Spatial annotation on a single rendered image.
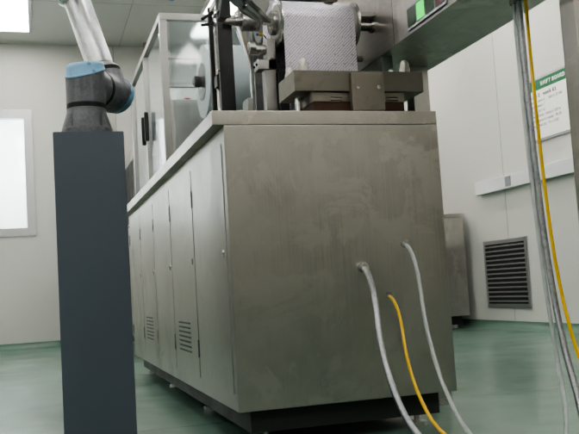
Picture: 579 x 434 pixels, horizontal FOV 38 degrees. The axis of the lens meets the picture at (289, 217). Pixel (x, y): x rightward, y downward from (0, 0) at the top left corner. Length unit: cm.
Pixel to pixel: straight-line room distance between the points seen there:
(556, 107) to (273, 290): 404
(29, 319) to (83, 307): 554
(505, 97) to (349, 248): 440
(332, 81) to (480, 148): 454
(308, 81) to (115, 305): 84
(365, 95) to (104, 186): 80
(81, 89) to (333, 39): 79
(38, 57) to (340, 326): 633
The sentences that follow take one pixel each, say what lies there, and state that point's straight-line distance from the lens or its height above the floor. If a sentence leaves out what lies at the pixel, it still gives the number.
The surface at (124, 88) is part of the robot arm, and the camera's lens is 273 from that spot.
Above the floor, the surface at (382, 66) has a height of 110.
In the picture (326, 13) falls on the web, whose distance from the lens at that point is 273.
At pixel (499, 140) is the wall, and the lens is 668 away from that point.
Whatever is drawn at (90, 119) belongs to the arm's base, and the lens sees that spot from 255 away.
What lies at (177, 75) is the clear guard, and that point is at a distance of 364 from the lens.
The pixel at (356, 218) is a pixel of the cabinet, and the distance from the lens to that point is 235.
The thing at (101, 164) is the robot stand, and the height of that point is 80.
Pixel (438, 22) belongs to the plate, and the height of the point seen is 114.
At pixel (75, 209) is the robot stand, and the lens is 248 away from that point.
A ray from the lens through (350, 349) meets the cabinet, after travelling 233.
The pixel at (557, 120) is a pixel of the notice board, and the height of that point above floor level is 142.
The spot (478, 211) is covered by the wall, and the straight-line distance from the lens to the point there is 697.
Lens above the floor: 42
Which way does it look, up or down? 5 degrees up
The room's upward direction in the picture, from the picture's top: 3 degrees counter-clockwise
